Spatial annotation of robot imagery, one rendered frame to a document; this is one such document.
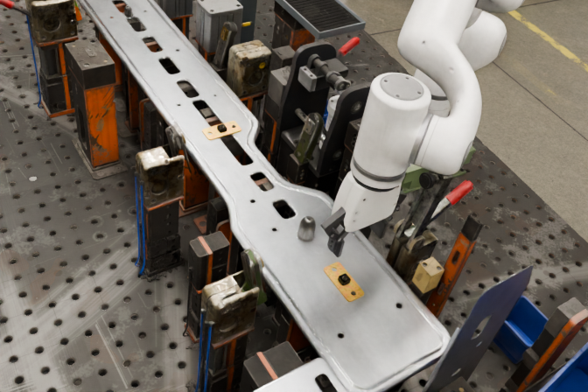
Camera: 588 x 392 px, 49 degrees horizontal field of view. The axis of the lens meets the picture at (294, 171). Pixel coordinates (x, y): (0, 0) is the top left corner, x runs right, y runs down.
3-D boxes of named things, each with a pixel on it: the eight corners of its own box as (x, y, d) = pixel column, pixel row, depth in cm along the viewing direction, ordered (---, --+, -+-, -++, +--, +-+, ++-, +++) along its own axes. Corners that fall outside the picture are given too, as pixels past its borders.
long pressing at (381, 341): (61, -7, 179) (60, -12, 178) (138, -19, 190) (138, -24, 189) (356, 409, 101) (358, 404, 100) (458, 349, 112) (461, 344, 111)
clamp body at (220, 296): (182, 383, 131) (185, 279, 108) (233, 359, 137) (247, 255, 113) (202, 421, 126) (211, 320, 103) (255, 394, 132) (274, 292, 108)
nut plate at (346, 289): (322, 269, 119) (323, 265, 118) (338, 262, 121) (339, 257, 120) (348, 303, 114) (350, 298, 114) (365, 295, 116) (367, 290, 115)
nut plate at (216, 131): (208, 141, 141) (209, 136, 140) (200, 130, 143) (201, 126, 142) (242, 130, 145) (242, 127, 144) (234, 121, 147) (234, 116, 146)
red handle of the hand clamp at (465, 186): (397, 227, 120) (462, 172, 121) (400, 231, 122) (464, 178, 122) (412, 242, 118) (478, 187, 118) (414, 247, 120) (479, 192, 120)
